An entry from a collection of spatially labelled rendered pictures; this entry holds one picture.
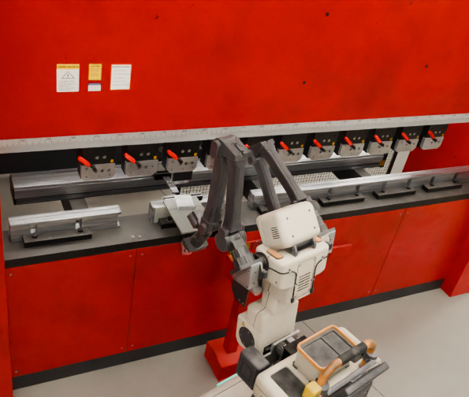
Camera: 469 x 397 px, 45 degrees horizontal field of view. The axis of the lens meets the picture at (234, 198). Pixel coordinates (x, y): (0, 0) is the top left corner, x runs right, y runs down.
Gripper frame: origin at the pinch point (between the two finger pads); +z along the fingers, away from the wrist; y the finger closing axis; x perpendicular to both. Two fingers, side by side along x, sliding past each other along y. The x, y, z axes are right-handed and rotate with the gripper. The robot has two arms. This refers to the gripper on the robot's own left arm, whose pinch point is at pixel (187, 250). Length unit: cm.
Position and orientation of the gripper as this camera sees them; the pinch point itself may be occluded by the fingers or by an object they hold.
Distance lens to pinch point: 253.9
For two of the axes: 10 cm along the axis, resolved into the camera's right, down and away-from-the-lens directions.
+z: -4.3, 5.0, 7.5
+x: 4.8, 8.3, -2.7
